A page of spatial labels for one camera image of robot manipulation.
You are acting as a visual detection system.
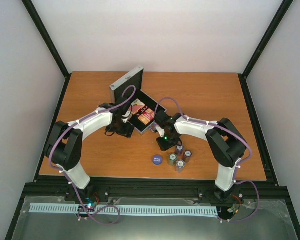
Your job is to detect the red card deck box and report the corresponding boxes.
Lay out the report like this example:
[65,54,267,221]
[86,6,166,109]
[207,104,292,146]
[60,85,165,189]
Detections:
[137,109,155,125]
[131,98,145,115]

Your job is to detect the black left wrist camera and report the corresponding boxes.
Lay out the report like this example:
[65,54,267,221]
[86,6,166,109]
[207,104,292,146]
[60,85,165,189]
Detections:
[114,101,132,122]

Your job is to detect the grey poker chip stack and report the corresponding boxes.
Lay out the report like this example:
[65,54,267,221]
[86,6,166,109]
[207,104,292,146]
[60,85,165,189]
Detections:
[175,159,186,173]

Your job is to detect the blue small blind button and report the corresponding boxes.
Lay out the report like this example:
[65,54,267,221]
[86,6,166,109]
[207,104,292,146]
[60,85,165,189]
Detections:
[152,154,163,166]

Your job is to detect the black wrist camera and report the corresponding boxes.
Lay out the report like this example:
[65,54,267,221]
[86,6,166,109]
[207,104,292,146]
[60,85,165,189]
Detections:
[114,101,132,122]
[154,110,171,129]

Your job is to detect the purple poker chip stack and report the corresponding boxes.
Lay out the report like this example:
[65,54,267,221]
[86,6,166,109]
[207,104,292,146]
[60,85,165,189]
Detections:
[174,144,184,156]

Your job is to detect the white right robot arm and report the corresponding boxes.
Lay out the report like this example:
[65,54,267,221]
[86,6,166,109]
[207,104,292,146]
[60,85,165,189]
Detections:
[154,111,250,193]

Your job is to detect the brown poker chip stack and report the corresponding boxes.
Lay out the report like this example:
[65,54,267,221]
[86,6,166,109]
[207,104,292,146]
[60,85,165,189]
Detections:
[182,150,192,163]

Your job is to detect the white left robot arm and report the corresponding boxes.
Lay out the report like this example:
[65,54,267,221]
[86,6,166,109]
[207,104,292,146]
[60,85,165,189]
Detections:
[44,101,134,202]

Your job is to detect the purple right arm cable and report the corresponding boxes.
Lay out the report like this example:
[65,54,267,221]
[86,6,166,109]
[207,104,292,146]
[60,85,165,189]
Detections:
[153,96,261,223]

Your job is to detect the light blue cable duct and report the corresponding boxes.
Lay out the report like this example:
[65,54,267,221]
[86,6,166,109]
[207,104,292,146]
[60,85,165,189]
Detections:
[29,203,218,218]

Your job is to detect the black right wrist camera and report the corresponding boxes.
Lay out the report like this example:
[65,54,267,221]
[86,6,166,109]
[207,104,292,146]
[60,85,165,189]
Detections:
[154,110,171,129]

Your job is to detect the aluminium poker case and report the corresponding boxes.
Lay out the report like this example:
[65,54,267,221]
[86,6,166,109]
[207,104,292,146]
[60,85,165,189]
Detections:
[109,65,167,135]

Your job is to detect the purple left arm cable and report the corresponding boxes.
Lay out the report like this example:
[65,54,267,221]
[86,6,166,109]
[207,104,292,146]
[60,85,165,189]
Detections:
[47,84,137,226]

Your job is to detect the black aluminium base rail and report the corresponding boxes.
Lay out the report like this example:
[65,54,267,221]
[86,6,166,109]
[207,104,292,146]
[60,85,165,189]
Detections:
[22,176,291,205]

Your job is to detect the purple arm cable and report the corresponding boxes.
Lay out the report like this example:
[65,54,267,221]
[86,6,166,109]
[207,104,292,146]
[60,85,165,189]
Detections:
[153,96,261,223]
[47,84,137,226]

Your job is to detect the green poker chip stack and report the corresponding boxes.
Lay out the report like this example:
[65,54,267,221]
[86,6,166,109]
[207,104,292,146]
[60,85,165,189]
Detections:
[167,153,178,166]

